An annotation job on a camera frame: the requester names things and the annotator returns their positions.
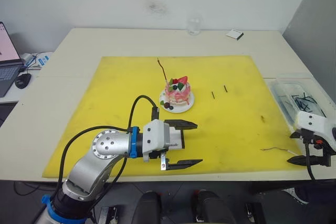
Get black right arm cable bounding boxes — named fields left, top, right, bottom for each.
left=303, top=140, right=318, bottom=183

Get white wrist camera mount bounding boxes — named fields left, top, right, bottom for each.
left=295, top=110, right=336, bottom=154
left=142, top=119, right=171, bottom=163

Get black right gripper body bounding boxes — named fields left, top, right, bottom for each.
left=301, top=128, right=332, bottom=168

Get clear drinking glass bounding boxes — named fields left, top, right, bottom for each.
left=186, top=16, right=203, bottom=37

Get blue and white packet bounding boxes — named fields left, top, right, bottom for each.
left=36, top=51, right=54, bottom=68

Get burnt matches pile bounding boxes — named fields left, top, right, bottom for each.
left=285, top=91, right=320, bottom=113

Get white matchbox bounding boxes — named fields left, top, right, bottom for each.
left=226, top=28, right=245, bottom=41

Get grey laptop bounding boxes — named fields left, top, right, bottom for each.
left=0, top=21, right=25, bottom=98

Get clear plastic container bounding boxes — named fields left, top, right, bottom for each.
left=267, top=78, right=329, bottom=131

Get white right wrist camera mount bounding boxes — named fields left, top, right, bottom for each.
left=295, top=110, right=336, bottom=154

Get white round plate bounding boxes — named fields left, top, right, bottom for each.
left=159, top=89, right=196, bottom=114

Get grey partition panel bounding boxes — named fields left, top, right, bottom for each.
left=281, top=0, right=336, bottom=111

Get white power adapter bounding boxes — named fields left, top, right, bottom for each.
left=20, top=52, right=34, bottom=65

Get black computer mouse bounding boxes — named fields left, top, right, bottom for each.
left=14, top=72, right=33, bottom=89

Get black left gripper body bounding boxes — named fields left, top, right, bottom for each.
left=149, top=123, right=186, bottom=171

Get white side desk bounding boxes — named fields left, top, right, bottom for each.
left=0, top=50, right=55, bottom=105

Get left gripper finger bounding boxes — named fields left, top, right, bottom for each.
left=167, top=158, right=204, bottom=171
left=164, top=119, right=198, bottom=131

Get blue wrist cable clamp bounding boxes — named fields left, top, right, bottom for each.
left=129, top=126, right=139, bottom=159

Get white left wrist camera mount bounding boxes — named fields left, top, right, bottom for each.
left=142, top=119, right=171, bottom=163

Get dark rounded shape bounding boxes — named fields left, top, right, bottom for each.
left=193, top=189, right=237, bottom=224
left=130, top=190, right=162, bottom=224

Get yellow mat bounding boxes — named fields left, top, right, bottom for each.
left=41, top=55, right=309, bottom=179

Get pink layered fruit cake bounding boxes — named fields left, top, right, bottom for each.
left=164, top=76, right=192, bottom=108

